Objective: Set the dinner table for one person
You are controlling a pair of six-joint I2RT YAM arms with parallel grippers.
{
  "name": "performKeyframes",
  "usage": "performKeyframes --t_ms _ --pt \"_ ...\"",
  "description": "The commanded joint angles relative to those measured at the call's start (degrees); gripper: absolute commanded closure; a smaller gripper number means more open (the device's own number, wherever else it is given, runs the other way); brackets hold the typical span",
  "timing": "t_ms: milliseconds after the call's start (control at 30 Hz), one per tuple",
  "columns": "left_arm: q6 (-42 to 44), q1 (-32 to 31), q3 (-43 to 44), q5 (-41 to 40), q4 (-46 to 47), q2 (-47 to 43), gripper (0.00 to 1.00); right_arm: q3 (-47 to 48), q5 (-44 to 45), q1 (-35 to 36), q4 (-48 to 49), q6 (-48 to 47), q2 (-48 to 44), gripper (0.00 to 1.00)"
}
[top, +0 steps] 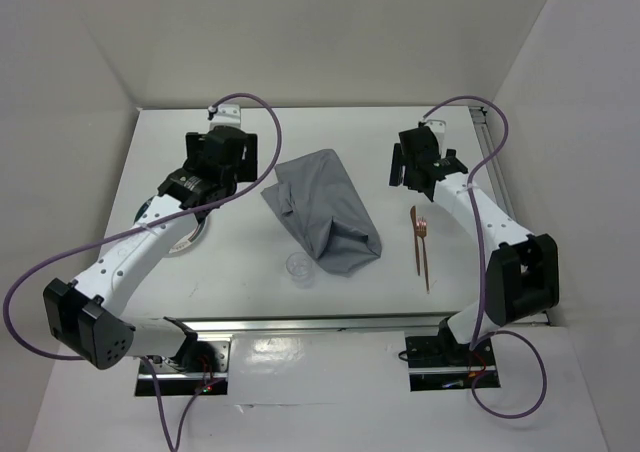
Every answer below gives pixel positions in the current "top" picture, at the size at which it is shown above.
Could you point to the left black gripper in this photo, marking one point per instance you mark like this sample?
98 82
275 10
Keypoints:
250 157

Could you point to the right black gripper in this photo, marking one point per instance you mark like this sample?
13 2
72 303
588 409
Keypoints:
398 164

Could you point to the copper knife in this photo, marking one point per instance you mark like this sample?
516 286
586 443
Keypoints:
413 217

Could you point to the copper fork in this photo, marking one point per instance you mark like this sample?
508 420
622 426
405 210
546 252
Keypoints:
421 231

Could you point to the grey cloth placemat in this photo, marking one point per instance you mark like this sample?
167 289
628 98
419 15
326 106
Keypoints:
317 203

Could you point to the green rimmed white plate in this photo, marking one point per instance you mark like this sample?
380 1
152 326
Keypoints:
184 243

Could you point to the clear plastic cup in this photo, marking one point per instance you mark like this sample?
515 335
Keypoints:
300 268

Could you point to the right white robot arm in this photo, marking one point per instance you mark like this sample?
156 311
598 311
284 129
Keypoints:
520 275

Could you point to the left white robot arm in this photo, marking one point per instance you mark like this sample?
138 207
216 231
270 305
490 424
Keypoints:
85 313

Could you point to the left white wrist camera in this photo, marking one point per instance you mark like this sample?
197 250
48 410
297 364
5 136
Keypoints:
224 115

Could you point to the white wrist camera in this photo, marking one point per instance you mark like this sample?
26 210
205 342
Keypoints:
224 115
438 127

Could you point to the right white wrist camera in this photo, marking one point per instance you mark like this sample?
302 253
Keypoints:
438 127

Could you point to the aluminium front rail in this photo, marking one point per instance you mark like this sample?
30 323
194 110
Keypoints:
316 323

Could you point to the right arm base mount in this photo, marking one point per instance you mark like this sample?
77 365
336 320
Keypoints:
430 369

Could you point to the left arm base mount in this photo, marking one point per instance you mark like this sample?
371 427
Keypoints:
205 366

